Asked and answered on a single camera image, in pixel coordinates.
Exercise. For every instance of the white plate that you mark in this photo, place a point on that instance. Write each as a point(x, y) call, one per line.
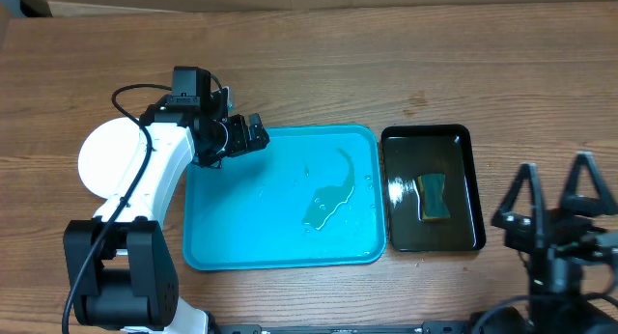
point(107, 154)

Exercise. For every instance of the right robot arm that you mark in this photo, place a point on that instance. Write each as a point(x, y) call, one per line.
point(556, 303)

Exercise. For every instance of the teal plastic serving tray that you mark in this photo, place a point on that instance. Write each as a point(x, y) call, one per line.
point(312, 197)

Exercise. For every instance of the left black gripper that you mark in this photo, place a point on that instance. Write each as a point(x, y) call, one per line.
point(242, 142)

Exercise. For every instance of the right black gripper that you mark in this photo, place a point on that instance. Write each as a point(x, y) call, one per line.
point(519, 225)

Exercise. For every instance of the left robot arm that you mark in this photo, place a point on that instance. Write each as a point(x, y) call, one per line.
point(121, 273)

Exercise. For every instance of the green yellow sponge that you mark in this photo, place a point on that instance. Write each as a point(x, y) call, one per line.
point(431, 191)

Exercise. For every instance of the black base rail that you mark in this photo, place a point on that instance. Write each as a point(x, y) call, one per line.
point(427, 327)

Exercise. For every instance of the black water tray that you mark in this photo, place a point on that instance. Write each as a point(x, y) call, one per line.
point(411, 151)

